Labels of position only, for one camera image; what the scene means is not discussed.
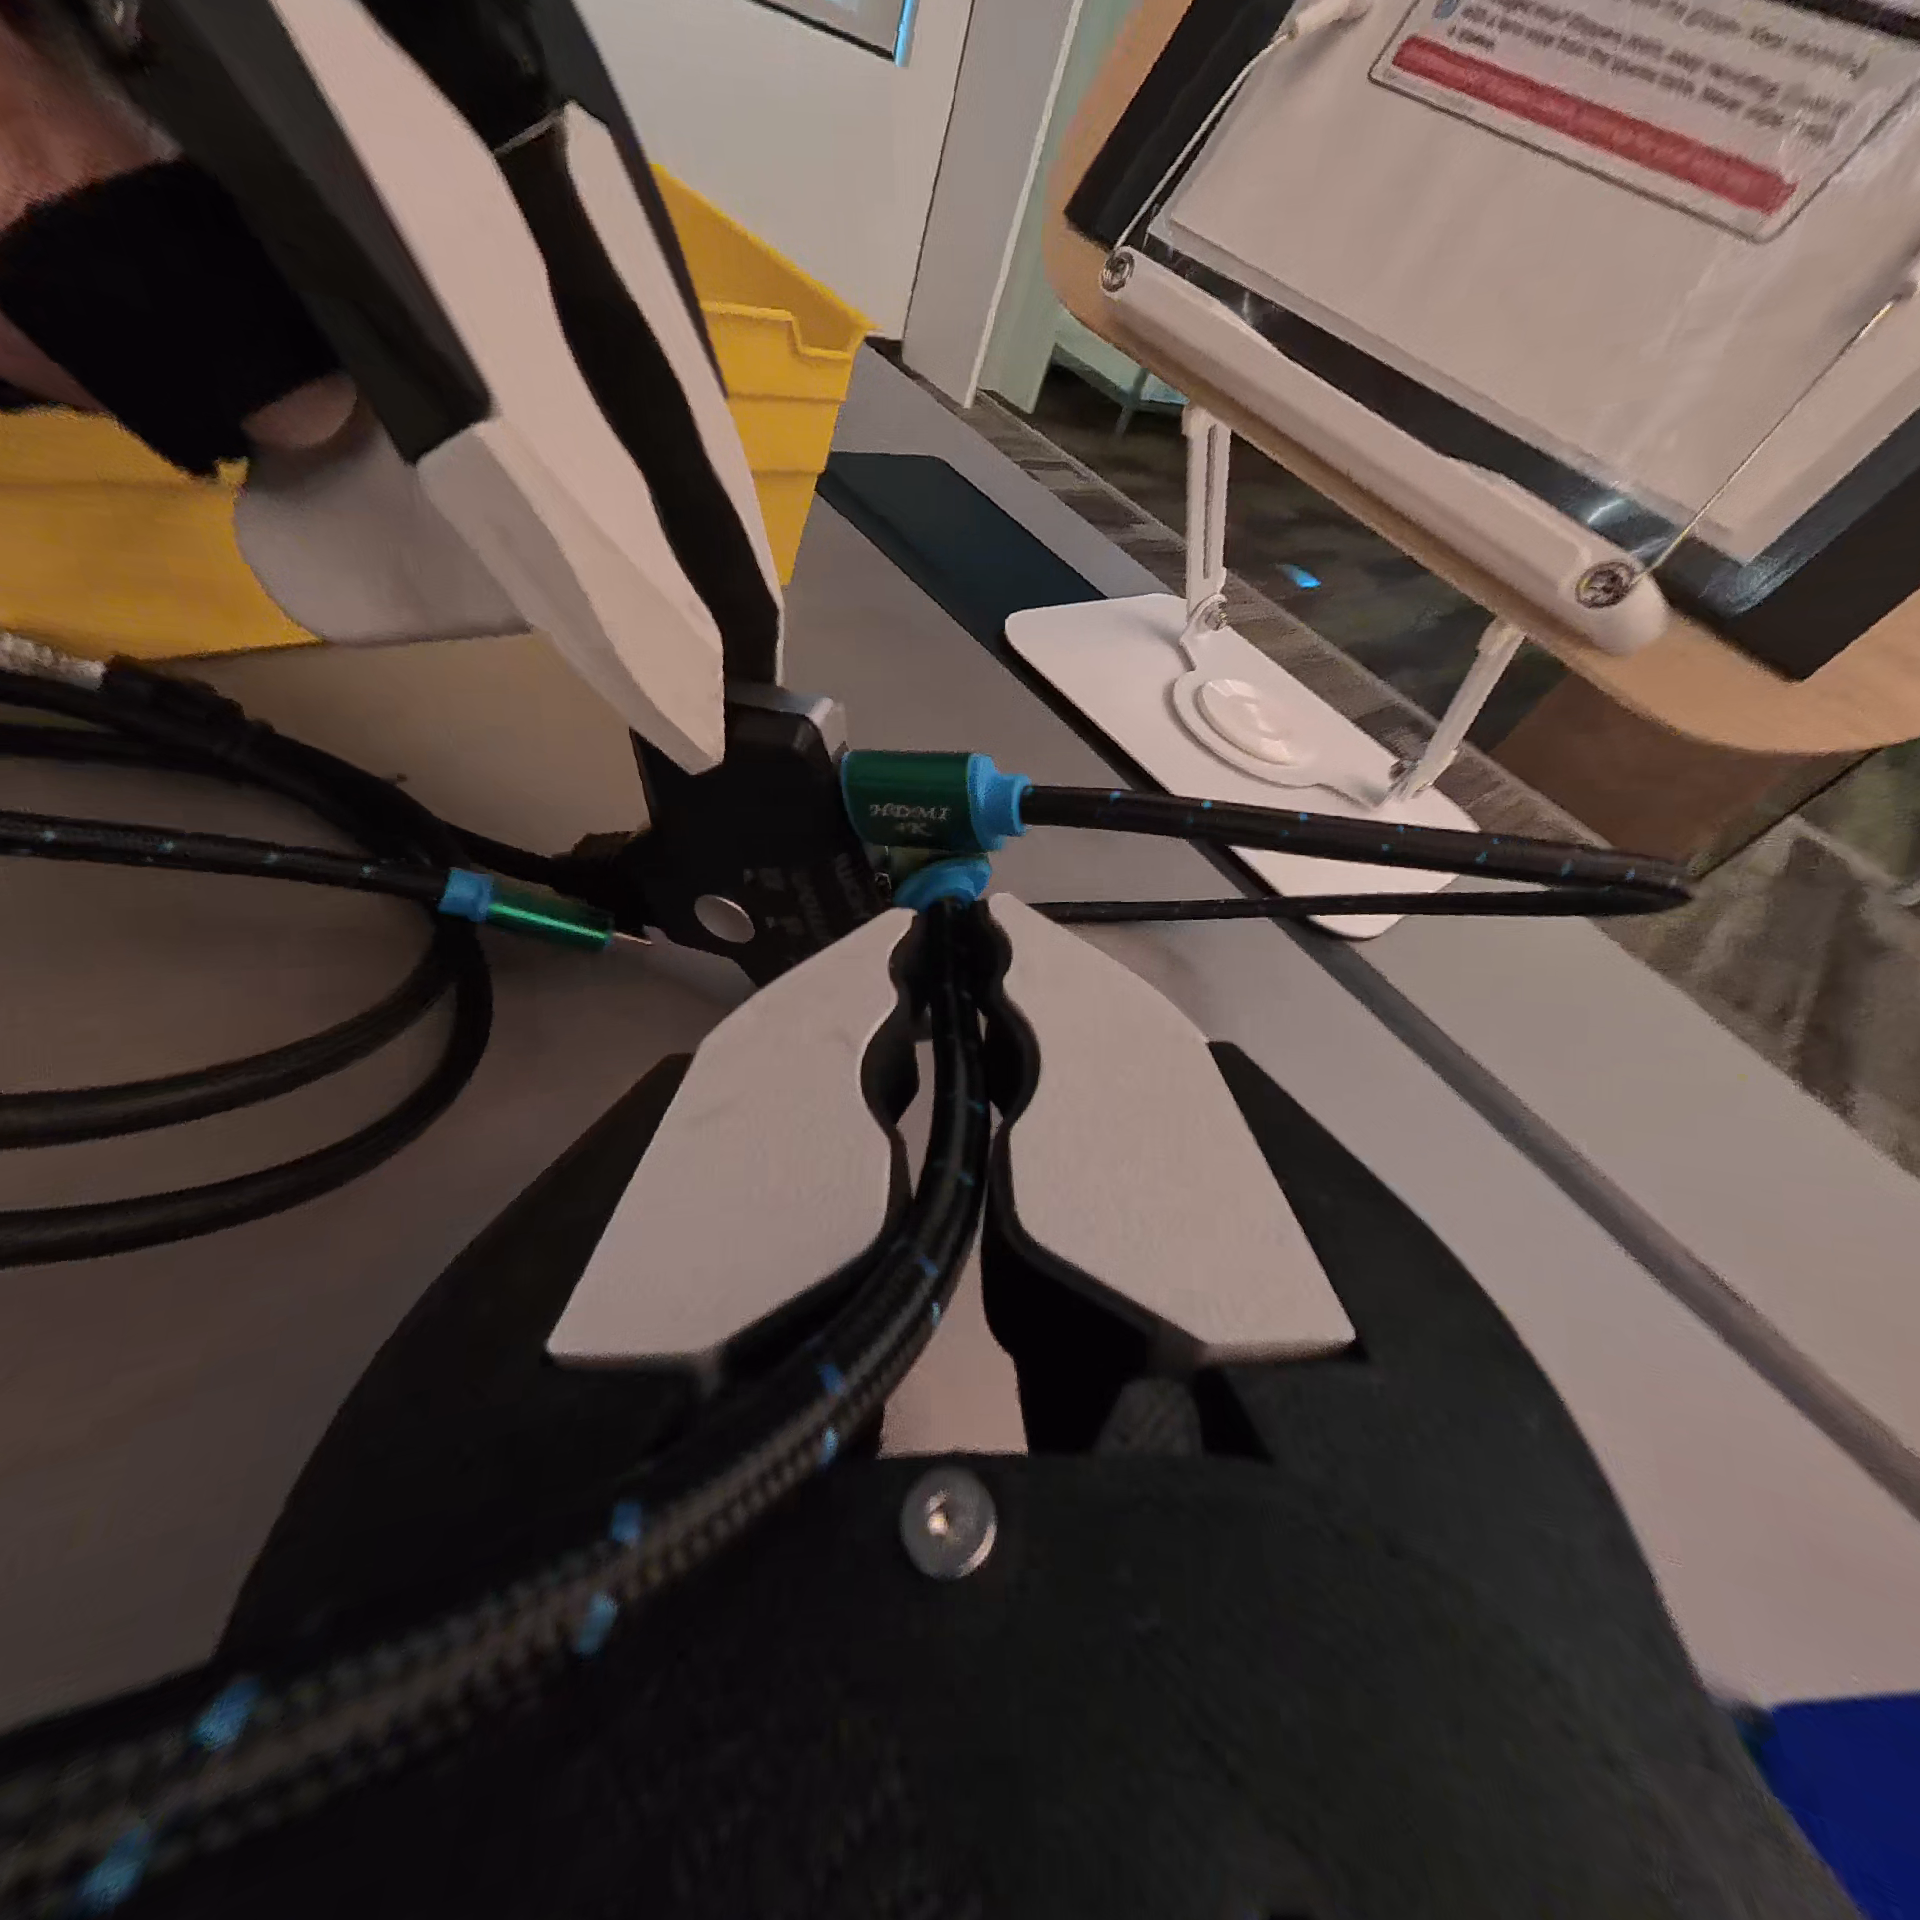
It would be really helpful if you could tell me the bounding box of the grey hdmi switch adapter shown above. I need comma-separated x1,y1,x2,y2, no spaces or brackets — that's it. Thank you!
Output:
632,683,900,989

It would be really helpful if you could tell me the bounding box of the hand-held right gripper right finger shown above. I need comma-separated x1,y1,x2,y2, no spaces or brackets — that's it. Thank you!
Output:
978,893,1364,1450

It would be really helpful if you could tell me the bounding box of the thick smooth black cable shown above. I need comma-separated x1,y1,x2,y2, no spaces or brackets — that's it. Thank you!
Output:
0,654,662,1270

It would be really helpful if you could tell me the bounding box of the black braided cable slim plug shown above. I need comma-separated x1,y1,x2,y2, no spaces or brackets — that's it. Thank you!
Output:
0,810,655,957

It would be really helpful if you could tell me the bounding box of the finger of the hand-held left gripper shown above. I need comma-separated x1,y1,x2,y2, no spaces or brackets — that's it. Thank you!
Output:
276,0,731,776
562,106,783,699

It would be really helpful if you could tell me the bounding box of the blue plastic bin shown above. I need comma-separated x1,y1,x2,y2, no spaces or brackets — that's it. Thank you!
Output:
1724,1696,1920,1920

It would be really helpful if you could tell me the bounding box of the yellow plastic bin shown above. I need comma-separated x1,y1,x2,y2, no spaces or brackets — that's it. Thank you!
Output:
0,162,876,662

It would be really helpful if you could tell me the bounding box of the printed instruction sheet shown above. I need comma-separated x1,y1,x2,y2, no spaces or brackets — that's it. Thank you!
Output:
1156,0,1920,560

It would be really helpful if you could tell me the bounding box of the person's left hand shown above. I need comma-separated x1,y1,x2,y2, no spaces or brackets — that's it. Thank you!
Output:
0,0,361,471

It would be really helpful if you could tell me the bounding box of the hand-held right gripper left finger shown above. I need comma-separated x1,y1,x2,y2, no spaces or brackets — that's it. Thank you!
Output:
545,907,926,1397

